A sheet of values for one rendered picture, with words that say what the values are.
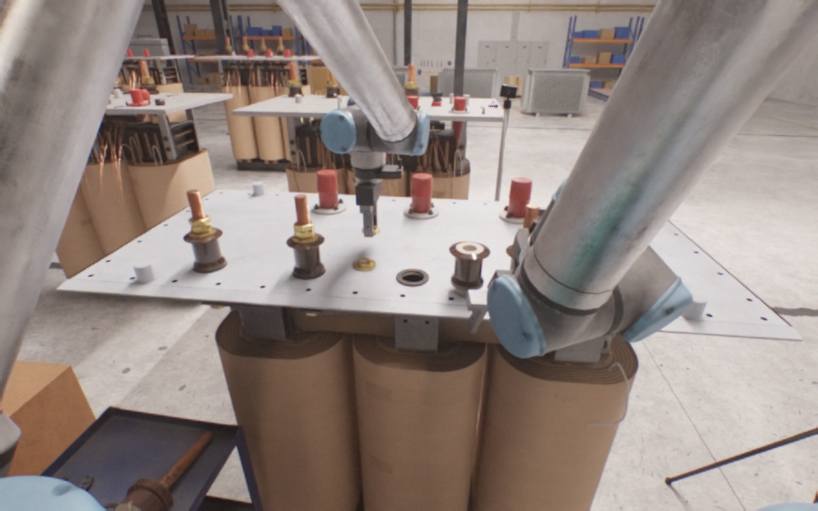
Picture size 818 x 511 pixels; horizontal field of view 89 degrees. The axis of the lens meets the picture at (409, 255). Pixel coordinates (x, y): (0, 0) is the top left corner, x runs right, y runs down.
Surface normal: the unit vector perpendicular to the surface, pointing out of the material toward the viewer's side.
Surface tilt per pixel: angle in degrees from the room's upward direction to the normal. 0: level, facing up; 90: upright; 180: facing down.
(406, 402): 90
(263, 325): 90
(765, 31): 108
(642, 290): 57
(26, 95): 72
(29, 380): 0
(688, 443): 0
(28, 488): 5
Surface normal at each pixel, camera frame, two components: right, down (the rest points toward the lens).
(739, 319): 0.00, -0.89
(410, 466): -0.11, 0.45
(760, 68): 0.06, 0.73
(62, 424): 0.99, 0.06
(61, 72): 0.87, 0.09
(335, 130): -0.39, 0.42
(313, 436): 0.23, 0.44
